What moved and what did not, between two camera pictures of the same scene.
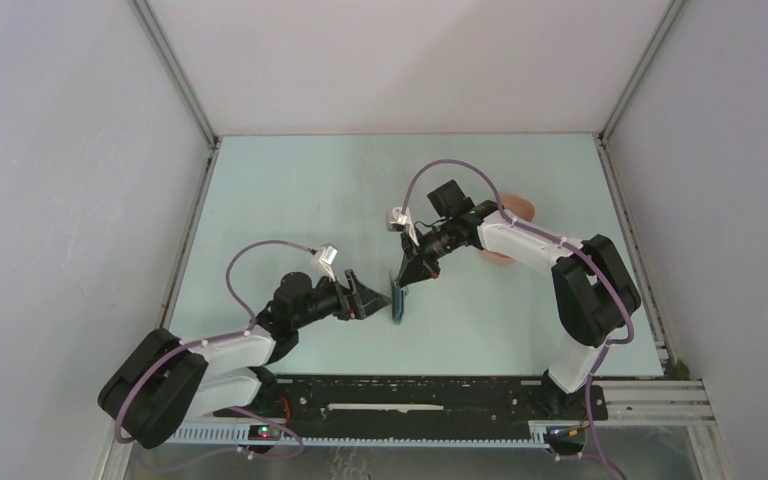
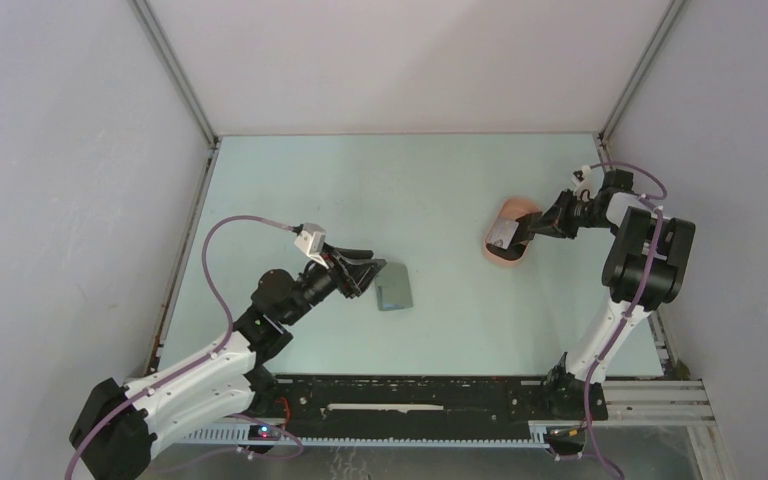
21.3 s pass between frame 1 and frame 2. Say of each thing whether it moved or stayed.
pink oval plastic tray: stayed
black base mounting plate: stayed
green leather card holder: moved
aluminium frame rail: stayed
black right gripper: moved
